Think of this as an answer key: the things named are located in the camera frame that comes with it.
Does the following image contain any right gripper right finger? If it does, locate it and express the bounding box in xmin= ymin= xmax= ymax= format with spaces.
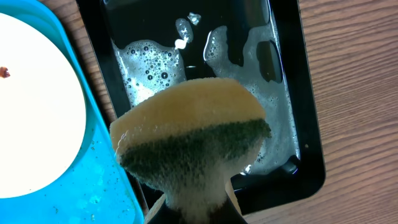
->
xmin=217 ymin=180 xmax=247 ymax=224

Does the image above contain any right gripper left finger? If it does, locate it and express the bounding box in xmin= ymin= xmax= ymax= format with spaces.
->
xmin=144 ymin=194 xmax=174 ymax=224

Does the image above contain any yellow green sponge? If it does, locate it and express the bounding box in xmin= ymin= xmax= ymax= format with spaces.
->
xmin=110 ymin=78 xmax=271 ymax=223

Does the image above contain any teal plastic tray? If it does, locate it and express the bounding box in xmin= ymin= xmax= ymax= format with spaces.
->
xmin=1 ymin=0 xmax=144 ymax=224

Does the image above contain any black rectangular water tray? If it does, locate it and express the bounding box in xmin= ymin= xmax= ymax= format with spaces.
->
xmin=78 ymin=0 xmax=325 ymax=215

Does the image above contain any white plate right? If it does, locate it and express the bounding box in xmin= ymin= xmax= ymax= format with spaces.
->
xmin=1 ymin=14 xmax=86 ymax=198

